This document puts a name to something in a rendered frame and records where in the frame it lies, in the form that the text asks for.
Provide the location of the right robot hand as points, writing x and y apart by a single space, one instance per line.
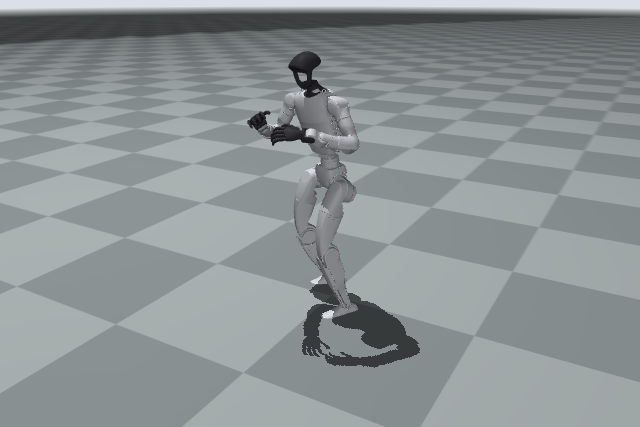
258 120

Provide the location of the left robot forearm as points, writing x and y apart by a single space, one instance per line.
335 143

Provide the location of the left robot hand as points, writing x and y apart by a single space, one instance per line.
289 133

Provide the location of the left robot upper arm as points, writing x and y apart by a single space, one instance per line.
339 108

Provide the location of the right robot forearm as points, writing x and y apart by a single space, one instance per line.
266 130

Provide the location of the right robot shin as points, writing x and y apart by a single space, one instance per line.
311 251

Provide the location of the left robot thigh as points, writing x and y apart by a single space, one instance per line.
331 213

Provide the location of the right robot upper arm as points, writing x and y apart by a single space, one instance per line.
287 111

